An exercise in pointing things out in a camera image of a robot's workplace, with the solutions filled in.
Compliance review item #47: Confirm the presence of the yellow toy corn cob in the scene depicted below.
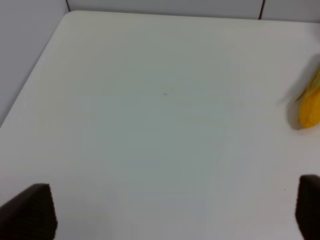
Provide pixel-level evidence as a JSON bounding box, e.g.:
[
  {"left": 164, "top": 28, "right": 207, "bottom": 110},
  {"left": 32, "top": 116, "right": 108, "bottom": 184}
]
[{"left": 296, "top": 67, "right": 320, "bottom": 129}]

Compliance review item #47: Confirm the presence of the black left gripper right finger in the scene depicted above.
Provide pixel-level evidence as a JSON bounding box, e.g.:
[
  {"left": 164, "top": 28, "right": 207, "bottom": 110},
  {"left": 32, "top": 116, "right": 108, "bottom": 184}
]
[{"left": 295, "top": 174, "right": 320, "bottom": 240}]

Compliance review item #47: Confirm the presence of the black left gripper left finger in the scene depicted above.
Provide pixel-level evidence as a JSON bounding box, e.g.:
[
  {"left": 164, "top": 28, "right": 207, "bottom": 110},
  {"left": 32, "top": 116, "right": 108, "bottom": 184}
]
[{"left": 0, "top": 183, "right": 58, "bottom": 240}]

